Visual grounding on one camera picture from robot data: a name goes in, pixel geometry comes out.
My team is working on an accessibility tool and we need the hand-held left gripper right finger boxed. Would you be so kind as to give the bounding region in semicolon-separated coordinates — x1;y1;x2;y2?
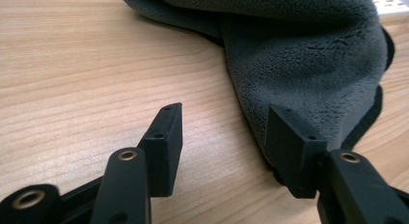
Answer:
263;104;409;224

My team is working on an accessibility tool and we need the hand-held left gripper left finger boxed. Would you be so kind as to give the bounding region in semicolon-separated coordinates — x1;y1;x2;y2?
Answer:
90;102;183;224

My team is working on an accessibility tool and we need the grey towel with black edge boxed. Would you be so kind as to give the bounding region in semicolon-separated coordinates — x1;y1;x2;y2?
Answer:
118;0;395;187

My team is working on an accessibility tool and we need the white slotted tray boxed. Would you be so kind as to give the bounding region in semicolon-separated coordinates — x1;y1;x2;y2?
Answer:
366;0;409;17

